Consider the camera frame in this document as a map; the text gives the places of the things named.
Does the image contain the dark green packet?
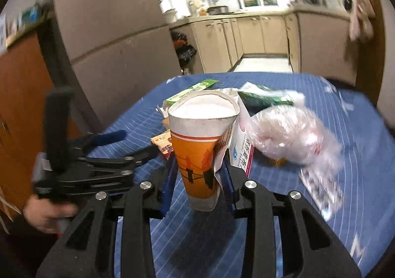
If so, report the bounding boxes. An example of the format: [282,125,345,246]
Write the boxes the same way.
[237,82,306,115]

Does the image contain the metal pot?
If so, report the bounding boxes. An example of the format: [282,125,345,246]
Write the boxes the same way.
[206,5,229,17]

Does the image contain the brown wooden door frame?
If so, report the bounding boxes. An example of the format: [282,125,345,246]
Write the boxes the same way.
[355,0,388,106]

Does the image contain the brown wooden cabinet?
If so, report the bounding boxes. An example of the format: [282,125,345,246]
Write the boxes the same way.
[0,29,79,215]

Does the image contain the orange sponge block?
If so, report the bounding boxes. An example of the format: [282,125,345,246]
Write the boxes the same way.
[150,129,175,160]

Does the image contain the orange and white paper cup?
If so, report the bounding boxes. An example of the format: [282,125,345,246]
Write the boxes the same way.
[167,90,241,212]

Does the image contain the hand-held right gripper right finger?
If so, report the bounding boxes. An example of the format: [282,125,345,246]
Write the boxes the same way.
[220,161,362,278]

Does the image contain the person's left forearm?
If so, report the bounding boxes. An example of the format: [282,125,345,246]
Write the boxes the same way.
[0,213,64,278]

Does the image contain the beige refrigerator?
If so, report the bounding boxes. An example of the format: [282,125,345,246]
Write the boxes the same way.
[51,0,180,132]

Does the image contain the white carton with red dots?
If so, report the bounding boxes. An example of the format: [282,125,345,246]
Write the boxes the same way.
[216,94,255,179]

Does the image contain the black plastic bags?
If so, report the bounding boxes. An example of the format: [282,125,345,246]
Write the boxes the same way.
[171,31,198,69]

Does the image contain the light green packet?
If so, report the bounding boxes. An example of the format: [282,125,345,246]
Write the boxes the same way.
[164,79,221,109]

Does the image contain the hanging beige cloth bag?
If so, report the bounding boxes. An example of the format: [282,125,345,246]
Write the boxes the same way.
[348,0,376,43]

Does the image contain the black and white printed wrapper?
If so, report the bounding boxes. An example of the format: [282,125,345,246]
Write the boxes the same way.
[298,163,345,220]

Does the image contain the blue striped star tablecloth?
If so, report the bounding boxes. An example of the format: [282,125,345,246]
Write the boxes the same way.
[70,72,395,278]

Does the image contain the person's left hand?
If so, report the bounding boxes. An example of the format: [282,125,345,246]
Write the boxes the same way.
[23,196,78,234]

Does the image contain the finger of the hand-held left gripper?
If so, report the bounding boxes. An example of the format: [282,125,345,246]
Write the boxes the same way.
[59,145,159,196]
[73,129,128,153]

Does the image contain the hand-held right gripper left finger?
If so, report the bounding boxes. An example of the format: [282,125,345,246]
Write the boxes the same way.
[35,161,178,278]

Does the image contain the beige kitchen base cabinets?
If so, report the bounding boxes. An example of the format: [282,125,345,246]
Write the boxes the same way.
[169,12,302,74]

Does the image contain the clear plastic bag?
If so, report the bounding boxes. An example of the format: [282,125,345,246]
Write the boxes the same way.
[247,105,344,171]

